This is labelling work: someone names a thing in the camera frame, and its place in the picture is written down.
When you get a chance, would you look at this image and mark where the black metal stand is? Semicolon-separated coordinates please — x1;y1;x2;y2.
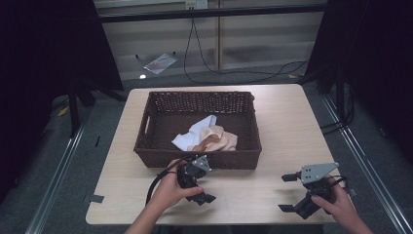
334;62;356;129
67;76;96;138

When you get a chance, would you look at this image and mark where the peach cloth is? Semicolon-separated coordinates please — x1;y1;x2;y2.
187;124;239;153

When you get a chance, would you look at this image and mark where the black horizontal bar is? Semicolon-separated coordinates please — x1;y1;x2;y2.
96;3;328;24

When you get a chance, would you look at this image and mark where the white cloth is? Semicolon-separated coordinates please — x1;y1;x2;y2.
170;114;218;152

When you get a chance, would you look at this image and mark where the brown wicker basket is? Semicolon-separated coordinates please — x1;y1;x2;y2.
133;91;263;171

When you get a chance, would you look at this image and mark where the long black floor cable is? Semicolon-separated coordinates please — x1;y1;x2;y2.
182;19;310;84

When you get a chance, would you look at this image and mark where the black stand cable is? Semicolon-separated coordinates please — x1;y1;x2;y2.
320;83;356;137

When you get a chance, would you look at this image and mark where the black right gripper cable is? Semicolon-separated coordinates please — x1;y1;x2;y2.
330;175;349;190

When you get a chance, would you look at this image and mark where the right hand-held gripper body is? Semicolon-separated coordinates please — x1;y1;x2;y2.
292;162;340;220

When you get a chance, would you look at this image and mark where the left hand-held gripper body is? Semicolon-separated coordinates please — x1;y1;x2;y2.
176;154;212;190

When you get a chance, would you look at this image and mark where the metal floor rail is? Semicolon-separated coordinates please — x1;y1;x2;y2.
24;108;94;234
320;95;413;234

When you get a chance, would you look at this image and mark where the clear plastic bag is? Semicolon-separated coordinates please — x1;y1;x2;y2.
143;53;179;76

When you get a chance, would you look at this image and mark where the person's right hand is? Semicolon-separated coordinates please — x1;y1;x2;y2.
310;175;356;226

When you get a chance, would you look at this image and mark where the person's left hand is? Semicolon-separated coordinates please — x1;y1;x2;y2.
151;158;205;213

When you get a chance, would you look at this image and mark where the white wall outlet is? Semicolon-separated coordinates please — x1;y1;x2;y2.
184;0;208;11

